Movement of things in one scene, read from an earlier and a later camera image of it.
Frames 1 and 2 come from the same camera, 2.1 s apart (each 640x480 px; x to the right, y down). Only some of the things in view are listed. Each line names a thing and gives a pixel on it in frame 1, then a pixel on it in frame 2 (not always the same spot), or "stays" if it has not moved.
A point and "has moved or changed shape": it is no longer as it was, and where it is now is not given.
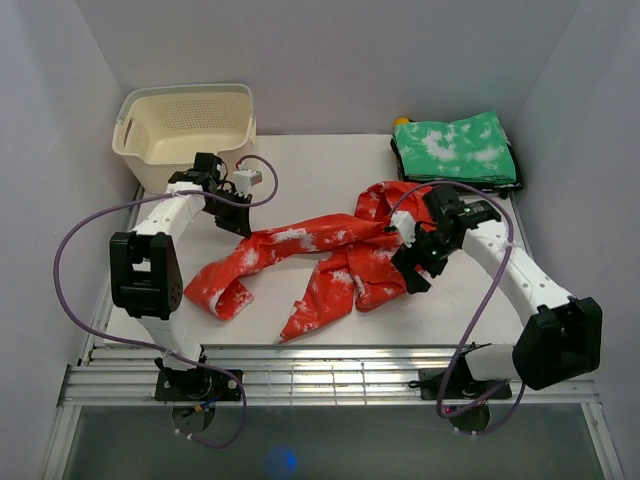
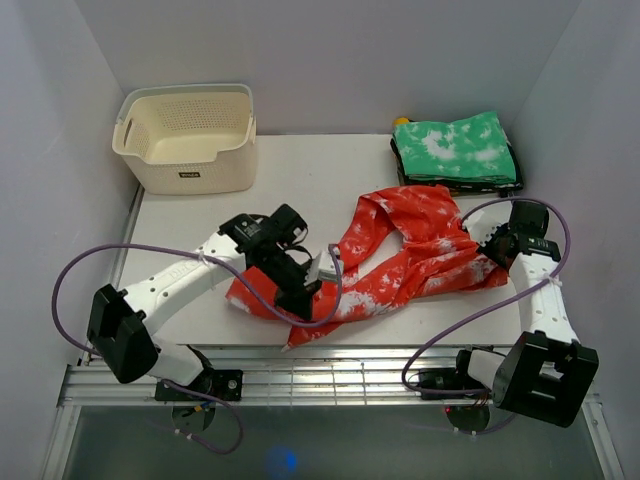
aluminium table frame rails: (118, 375) stays
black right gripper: (407, 258) → (487, 249)
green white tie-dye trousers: (474, 150) stays
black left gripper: (239, 224) → (297, 297)
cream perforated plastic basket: (160, 130) stays
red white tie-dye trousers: (355, 255) has moved or changed shape
